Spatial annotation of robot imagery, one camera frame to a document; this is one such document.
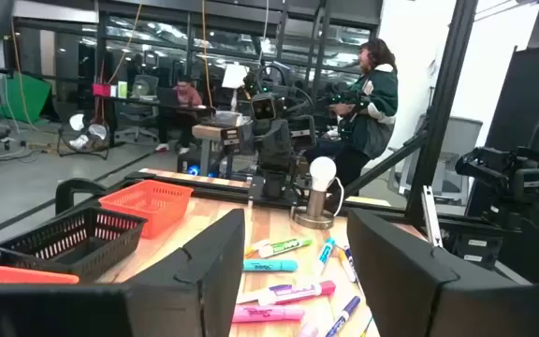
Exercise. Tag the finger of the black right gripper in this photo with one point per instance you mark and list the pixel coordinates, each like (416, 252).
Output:
(303, 142)
(247, 142)

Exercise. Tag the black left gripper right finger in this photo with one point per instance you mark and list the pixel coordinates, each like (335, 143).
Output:
(391, 281)

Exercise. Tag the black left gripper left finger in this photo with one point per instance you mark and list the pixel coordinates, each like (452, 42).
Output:
(213, 281)

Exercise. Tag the orange highlighter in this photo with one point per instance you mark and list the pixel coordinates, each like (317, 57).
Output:
(252, 249)

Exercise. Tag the teal Expo marker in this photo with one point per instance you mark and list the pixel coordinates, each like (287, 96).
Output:
(324, 255)

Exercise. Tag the bright green Expo marker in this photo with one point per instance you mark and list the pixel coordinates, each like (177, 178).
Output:
(283, 245)

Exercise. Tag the pink Expo marker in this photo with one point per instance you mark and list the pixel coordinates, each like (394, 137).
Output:
(293, 294)

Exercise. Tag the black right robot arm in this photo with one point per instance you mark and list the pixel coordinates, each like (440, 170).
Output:
(274, 185)

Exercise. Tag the white bulb table lamp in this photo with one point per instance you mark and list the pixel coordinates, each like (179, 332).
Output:
(322, 173)

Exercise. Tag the yellow cap white marker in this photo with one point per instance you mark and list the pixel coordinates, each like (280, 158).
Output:
(344, 269)

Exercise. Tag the purple slim marker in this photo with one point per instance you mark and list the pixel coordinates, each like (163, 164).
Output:
(344, 313)

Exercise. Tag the white paper sheet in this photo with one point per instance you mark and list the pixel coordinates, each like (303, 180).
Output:
(234, 76)

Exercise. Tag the person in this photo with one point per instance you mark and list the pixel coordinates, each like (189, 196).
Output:
(187, 96)
(372, 112)

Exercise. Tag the orange plastic basket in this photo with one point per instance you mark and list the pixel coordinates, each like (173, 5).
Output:
(17, 275)
(152, 220)

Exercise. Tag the black laptop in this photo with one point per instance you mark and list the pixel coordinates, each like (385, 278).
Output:
(169, 96)

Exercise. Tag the grey office chair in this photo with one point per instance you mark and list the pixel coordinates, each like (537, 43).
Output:
(141, 93)

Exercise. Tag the black plastic basket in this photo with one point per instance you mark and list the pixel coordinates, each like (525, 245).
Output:
(77, 257)

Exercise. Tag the red box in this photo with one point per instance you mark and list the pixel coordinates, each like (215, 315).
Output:
(103, 90)

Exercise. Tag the black arched clamp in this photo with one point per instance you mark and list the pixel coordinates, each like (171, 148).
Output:
(63, 192)

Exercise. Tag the black partition panels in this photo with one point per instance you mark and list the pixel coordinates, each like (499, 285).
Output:
(522, 93)

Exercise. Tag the green backdrop cloth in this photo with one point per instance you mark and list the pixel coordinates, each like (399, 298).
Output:
(21, 96)

